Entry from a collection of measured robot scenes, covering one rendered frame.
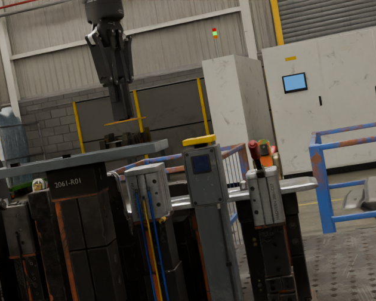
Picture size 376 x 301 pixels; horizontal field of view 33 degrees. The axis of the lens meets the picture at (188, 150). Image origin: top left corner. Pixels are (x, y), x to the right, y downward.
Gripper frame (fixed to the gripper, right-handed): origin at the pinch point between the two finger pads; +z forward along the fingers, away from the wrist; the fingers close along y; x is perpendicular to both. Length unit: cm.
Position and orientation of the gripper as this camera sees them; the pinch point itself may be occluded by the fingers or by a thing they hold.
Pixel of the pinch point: (121, 101)
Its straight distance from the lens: 127.4
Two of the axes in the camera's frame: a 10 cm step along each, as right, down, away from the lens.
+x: -8.6, 1.3, 5.0
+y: 4.8, -1.3, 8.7
